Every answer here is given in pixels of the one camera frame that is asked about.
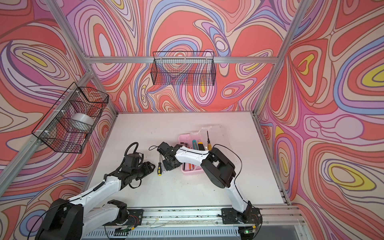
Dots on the teal utility knife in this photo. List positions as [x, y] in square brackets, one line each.
[195, 145]

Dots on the orange handled screwdriver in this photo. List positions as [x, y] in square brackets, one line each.
[209, 146]

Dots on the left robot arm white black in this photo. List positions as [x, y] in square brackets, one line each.
[76, 217]

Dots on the pink translucent plastic tool box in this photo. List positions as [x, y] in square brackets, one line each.
[218, 138]

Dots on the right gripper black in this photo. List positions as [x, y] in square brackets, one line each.
[168, 168]

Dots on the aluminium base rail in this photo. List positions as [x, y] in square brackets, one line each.
[204, 223]

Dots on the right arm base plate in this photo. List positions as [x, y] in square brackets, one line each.
[230, 216]

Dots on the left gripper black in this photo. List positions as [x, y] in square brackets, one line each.
[147, 167]

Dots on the black yellow utility knife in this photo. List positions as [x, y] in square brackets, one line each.
[201, 146]

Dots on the grey duct tape roll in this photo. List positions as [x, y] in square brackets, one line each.
[83, 118]

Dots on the black wire basket back wall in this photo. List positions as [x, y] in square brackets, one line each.
[183, 68]

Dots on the black wire basket left wall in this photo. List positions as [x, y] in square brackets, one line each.
[62, 134]

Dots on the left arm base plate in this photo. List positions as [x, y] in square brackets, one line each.
[131, 218]

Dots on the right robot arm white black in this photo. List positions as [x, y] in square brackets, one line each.
[221, 172]

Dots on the black wire basket wall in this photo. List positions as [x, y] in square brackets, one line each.
[183, 68]
[62, 134]

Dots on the black yellow small screwdriver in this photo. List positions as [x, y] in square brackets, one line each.
[160, 165]

